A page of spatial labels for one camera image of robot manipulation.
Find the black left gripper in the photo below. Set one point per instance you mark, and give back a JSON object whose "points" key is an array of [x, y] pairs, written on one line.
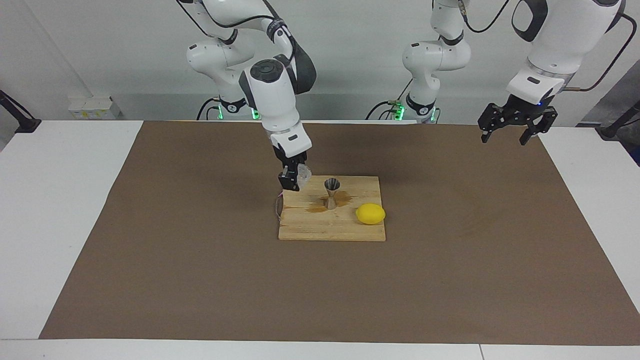
{"points": [[522, 112]]}

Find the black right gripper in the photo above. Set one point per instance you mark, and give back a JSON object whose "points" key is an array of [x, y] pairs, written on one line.
{"points": [[292, 164]]}

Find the metal double jigger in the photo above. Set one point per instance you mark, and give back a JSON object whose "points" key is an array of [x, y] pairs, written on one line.
{"points": [[332, 192]]}

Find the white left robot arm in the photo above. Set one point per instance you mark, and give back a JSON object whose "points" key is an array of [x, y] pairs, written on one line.
{"points": [[560, 40]]}

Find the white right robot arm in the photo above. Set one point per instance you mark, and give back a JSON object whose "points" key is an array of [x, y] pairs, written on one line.
{"points": [[272, 95]]}

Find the wooden cutting board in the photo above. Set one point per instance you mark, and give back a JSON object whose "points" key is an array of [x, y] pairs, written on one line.
{"points": [[320, 227]]}

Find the yellow lemon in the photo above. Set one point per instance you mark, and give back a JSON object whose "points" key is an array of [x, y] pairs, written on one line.
{"points": [[370, 214]]}

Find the black clamp stand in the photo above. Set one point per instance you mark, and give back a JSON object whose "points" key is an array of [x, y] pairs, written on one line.
{"points": [[25, 122], [612, 131]]}

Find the brown paper table mat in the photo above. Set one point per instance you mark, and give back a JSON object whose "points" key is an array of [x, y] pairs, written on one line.
{"points": [[320, 290]]}

